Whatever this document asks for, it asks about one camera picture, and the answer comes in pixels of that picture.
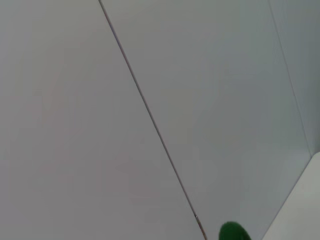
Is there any cream bag with green handles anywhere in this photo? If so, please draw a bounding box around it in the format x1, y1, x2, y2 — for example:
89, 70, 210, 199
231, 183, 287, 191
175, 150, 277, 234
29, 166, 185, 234
218, 221, 253, 240

